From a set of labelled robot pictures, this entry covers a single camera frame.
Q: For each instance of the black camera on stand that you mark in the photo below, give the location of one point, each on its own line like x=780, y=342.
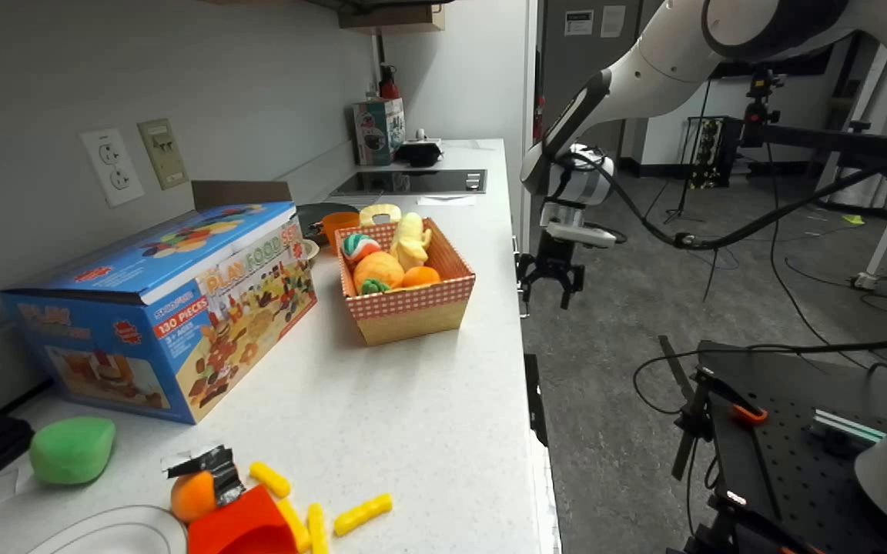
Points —
x=760, y=127

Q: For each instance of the orange toy fruit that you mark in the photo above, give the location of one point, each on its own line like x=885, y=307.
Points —
x=193, y=498

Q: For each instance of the beige wall switch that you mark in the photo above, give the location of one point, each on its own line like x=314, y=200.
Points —
x=163, y=153

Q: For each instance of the red checkered cardboard basket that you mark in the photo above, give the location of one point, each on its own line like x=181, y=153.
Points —
x=388, y=304

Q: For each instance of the green sponge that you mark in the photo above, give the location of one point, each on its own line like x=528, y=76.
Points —
x=71, y=450

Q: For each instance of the red fries holder toy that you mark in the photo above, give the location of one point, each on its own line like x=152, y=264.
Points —
x=251, y=526

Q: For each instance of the white plate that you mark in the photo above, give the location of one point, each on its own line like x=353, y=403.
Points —
x=117, y=531

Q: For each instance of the white wall outlet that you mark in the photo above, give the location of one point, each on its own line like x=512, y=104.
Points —
x=111, y=164

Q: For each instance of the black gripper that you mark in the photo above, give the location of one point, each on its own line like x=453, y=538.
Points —
x=548, y=264

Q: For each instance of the yellow toy fry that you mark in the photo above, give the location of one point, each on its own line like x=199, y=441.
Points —
x=361, y=515

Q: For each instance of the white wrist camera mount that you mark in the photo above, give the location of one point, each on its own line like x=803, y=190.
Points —
x=576, y=183

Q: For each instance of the orange black clamp left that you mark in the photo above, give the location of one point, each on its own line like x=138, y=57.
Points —
x=740, y=408

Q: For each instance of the black induction cooktop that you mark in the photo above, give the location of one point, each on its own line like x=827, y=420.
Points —
x=412, y=183

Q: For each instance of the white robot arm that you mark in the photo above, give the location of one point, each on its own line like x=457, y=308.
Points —
x=677, y=51

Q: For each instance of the blue toy food box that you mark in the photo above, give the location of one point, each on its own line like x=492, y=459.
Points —
x=174, y=317

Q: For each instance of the black perforated breadboard plate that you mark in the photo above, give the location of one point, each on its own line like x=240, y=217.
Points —
x=814, y=474

